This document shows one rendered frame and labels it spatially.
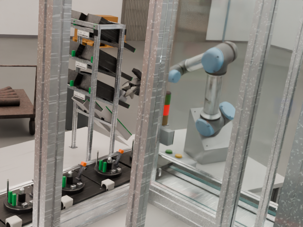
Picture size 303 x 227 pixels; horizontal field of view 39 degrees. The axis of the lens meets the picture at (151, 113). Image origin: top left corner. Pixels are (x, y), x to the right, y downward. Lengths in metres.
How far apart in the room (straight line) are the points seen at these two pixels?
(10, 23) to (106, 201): 9.61
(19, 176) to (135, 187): 1.48
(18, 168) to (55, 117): 1.48
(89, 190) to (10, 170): 0.56
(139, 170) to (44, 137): 0.22
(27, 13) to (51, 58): 10.52
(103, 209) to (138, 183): 1.09
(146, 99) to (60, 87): 0.20
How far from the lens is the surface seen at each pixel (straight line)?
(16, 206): 1.80
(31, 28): 11.45
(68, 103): 5.13
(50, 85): 0.88
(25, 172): 2.33
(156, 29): 0.76
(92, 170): 2.12
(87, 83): 2.26
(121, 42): 2.21
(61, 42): 0.88
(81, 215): 1.85
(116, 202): 1.99
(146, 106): 0.79
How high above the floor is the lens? 1.92
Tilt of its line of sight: 18 degrees down
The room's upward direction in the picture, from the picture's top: 7 degrees clockwise
